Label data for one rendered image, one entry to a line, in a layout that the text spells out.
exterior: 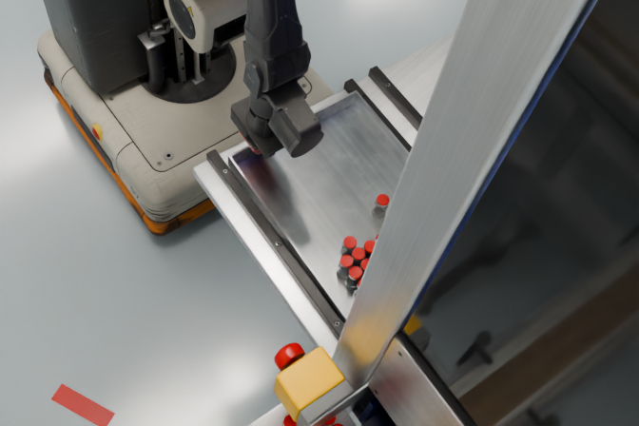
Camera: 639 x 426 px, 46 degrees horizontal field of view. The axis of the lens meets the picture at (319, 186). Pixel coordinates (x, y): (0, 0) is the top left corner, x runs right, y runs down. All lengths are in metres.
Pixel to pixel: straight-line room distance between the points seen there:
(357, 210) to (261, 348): 0.89
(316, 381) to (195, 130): 1.17
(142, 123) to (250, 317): 0.60
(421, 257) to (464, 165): 0.14
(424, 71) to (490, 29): 0.97
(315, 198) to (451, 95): 0.75
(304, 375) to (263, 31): 0.43
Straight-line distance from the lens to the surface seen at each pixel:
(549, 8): 0.40
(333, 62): 2.53
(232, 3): 1.58
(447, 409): 0.79
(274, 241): 1.16
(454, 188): 0.54
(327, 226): 1.20
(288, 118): 1.02
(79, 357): 2.07
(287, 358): 0.97
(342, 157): 1.26
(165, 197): 1.94
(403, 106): 1.32
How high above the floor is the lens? 1.94
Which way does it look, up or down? 60 degrees down
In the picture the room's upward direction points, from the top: 11 degrees clockwise
